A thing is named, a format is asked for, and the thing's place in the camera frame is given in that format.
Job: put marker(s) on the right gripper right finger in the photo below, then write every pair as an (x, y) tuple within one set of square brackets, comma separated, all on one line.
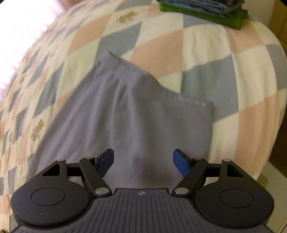
[(192, 171)]

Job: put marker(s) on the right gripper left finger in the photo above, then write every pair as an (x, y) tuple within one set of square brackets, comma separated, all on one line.
[(94, 170)]

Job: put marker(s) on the grey garment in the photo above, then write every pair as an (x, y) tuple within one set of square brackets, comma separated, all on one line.
[(121, 107)]

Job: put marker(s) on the checkered pastel quilt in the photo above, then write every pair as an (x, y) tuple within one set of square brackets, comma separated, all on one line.
[(243, 72)]

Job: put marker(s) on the green folded garment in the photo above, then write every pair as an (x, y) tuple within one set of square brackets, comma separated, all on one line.
[(233, 20)]

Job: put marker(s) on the blue folded garment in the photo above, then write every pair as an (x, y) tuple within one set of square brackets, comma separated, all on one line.
[(217, 7)]

